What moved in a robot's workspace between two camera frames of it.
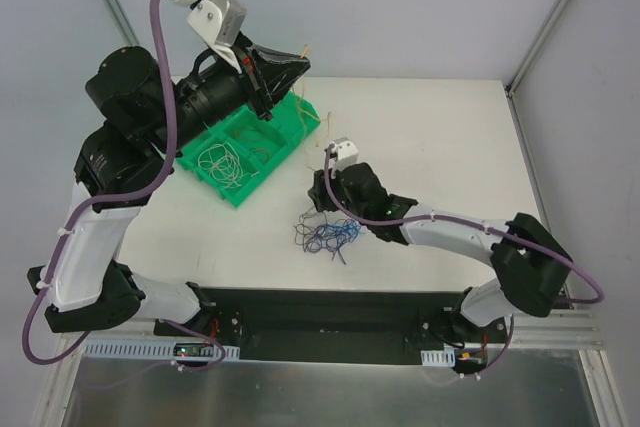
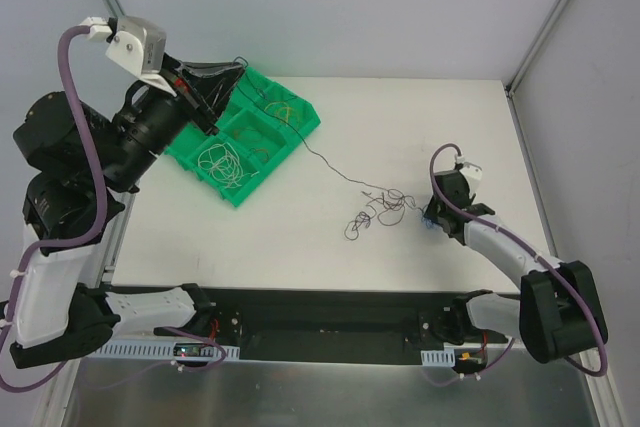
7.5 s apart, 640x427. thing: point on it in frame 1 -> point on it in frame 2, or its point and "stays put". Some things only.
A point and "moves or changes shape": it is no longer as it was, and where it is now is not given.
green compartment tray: [235, 159] stays put
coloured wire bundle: [317, 234] moves or changes shape
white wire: [223, 162] stays put
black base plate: [335, 326] stays put
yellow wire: [304, 52] -> [287, 109]
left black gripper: [255, 85] -> [195, 103]
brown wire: [266, 152] stays put
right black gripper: [319, 195] -> [439, 217]
